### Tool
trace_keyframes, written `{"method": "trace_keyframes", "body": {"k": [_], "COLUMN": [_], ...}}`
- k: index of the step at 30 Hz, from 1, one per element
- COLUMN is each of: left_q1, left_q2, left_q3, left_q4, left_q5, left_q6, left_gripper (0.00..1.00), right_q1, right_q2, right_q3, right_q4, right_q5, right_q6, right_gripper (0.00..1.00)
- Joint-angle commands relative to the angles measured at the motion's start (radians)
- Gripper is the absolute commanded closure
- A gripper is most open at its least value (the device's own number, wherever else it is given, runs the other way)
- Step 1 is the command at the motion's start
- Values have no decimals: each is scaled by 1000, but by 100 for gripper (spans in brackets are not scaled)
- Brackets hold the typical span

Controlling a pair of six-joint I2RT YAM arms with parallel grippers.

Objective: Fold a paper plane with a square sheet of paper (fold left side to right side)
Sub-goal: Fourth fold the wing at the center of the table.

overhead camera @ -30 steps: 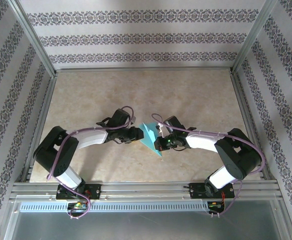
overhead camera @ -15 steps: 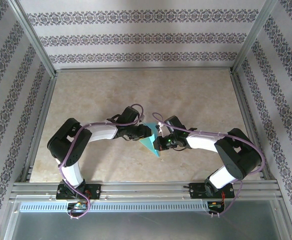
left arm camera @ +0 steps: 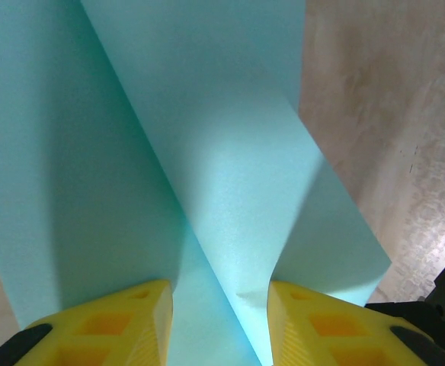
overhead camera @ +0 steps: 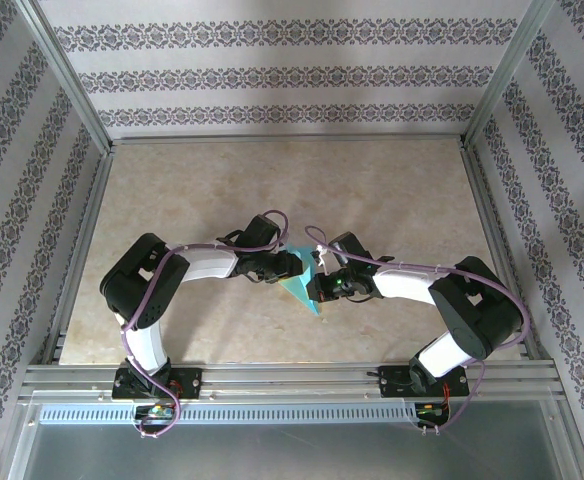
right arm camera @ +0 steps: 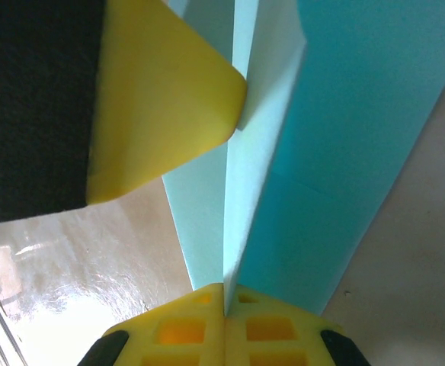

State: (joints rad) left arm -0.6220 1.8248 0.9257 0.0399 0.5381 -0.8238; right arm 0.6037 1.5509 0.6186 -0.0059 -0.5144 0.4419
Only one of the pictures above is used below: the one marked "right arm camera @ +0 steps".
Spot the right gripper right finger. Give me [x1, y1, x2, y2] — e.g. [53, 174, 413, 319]
[224, 284, 373, 366]

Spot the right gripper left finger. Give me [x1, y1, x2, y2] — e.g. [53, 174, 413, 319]
[76, 282, 226, 366]

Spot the light blue paper sheet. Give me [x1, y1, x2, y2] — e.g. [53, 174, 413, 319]
[162, 0, 445, 317]

